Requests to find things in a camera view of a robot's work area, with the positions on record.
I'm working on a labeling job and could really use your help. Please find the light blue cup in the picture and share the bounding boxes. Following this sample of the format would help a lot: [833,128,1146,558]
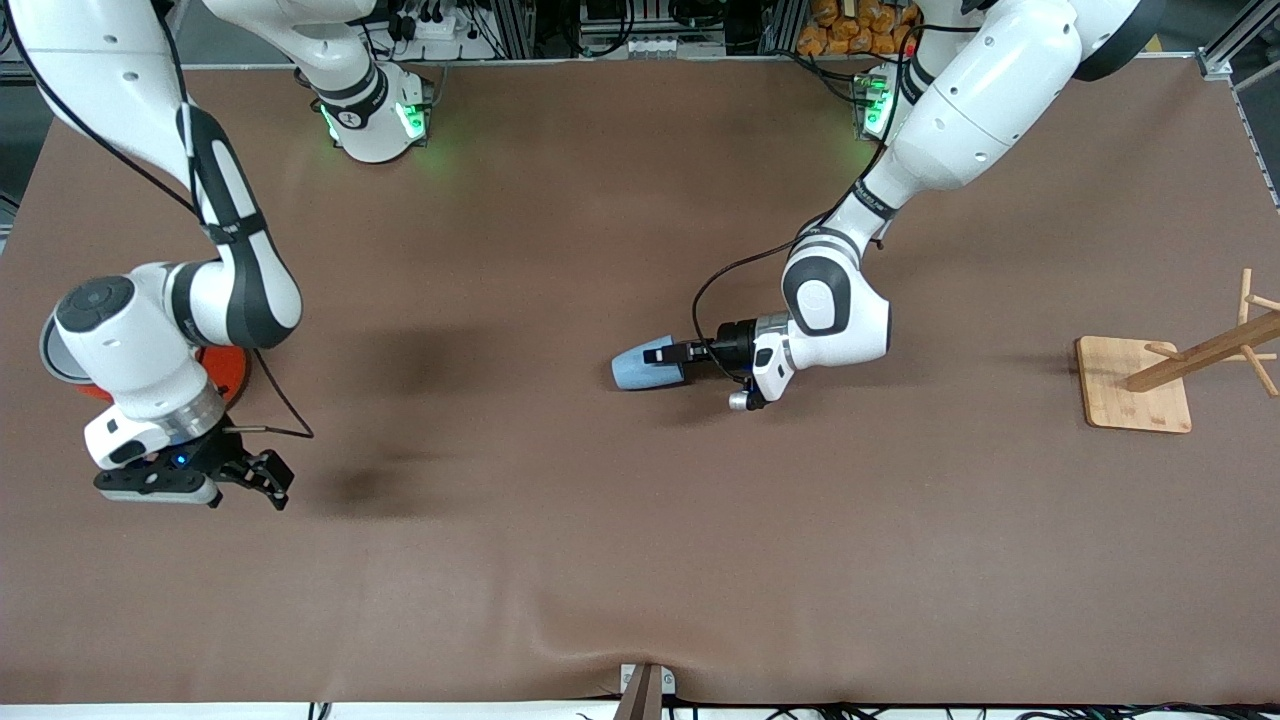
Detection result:
[611,334,693,392]

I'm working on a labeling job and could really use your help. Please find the orange can with grey lid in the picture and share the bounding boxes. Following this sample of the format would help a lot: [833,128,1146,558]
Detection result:
[40,312,250,407]

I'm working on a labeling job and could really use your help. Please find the brown table mat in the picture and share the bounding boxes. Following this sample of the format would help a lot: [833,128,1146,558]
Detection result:
[0,55,1280,706]

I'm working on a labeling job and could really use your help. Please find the white connector block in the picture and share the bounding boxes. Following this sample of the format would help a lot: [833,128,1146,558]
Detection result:
[622,35,728,59]

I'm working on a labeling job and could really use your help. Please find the orange snack bags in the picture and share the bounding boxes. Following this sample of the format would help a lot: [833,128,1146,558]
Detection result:
[797,0,921,58]

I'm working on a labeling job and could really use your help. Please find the wooden mug tree stand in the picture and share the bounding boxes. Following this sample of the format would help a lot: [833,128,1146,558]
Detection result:
[1075,267,1280,435]

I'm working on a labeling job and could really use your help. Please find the white power strip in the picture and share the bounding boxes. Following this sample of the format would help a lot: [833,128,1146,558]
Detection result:
[393,0,471,46]

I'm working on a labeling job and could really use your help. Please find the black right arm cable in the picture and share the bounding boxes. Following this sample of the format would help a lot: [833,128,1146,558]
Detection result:
[0,0,315,441]

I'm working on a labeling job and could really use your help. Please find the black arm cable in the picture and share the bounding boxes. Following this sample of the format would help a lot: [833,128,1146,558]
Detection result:
[692,25,933,387]
[0,0,315,441]

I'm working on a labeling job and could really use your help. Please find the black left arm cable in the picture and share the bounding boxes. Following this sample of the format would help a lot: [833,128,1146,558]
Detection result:
[692,25,933,387]

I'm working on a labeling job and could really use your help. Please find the metal table edge bracket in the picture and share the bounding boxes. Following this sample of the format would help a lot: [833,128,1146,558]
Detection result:
[617,662,677,720]

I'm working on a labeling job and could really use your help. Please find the aluminium frame profile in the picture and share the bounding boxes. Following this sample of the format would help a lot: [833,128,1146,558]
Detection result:
[1196,18,1280,83]

